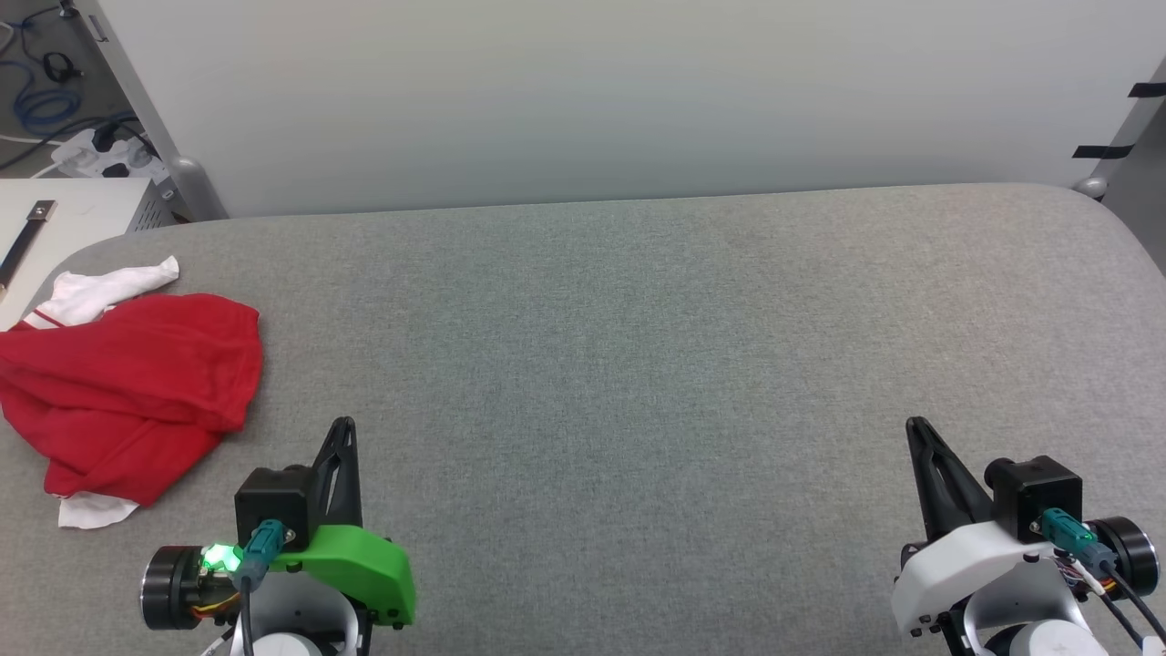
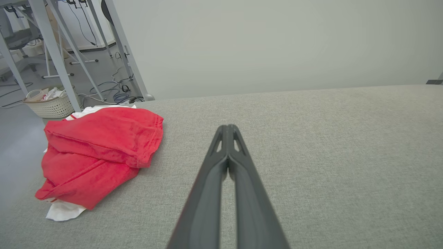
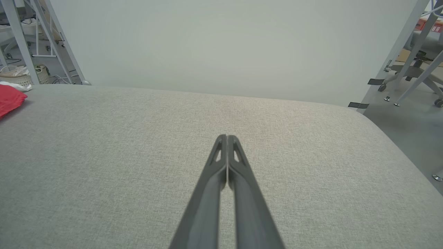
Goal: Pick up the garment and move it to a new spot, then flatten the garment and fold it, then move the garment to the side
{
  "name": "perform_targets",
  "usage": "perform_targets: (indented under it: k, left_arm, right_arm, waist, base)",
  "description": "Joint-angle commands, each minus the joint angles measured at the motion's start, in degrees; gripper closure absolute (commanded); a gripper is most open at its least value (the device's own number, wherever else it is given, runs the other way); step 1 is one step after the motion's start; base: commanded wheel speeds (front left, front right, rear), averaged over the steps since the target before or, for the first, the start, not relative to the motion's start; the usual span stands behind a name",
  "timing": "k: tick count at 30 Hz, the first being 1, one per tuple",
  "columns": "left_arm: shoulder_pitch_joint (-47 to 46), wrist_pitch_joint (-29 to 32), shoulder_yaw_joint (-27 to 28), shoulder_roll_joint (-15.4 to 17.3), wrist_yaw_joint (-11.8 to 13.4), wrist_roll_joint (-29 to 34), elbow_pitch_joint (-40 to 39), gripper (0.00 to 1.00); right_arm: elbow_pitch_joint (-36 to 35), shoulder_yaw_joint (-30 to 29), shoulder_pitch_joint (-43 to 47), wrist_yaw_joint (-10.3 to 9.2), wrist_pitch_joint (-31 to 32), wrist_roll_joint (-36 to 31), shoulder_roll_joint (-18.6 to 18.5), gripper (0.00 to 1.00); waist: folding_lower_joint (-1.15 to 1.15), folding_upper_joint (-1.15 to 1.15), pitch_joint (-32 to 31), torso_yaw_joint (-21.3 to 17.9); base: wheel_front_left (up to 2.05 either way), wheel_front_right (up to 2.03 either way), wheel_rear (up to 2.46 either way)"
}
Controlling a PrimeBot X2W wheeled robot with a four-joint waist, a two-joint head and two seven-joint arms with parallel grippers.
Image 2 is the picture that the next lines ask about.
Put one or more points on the white woven laundry basket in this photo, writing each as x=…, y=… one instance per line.
x=52, y=109

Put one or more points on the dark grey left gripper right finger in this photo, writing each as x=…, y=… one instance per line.
x=252, y=207

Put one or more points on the dark office chair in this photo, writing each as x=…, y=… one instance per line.
x=20, y=38

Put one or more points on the red shirt with white trim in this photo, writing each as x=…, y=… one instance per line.
x=100, y=145

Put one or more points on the grey fabric sofa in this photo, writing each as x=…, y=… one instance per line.
x=346, y=155

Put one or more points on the white tube stand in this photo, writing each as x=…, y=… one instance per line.
x=57, y=74

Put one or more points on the white clothes in basket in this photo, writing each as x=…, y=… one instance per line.
x=52, y=93

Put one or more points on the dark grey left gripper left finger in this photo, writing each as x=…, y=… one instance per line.
x=204, y=207

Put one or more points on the grey metal frame leg with foot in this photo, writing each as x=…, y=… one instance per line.
x=126, y=48

